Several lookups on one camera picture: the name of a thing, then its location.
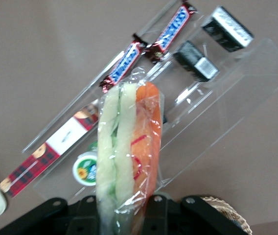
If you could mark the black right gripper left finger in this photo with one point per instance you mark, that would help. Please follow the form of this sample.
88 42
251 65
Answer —
68 220

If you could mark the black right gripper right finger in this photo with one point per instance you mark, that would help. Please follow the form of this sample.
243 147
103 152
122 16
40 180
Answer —
178 220

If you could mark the plastic sandwich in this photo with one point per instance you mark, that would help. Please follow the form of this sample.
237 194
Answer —
122 147

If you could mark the oval wicker basket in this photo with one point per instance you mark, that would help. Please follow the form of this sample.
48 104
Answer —
229 210

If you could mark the green lid yogurt bottle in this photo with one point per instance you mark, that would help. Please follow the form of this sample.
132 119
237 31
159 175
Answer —
84 169

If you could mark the red plaid cookie box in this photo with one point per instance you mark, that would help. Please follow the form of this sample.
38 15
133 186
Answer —
31 166

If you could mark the clear acrylic tiered display stand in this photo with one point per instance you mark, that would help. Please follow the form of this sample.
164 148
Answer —
251 73

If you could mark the Snickers chocolate bar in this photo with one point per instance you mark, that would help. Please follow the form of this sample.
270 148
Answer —
170 34
126 61

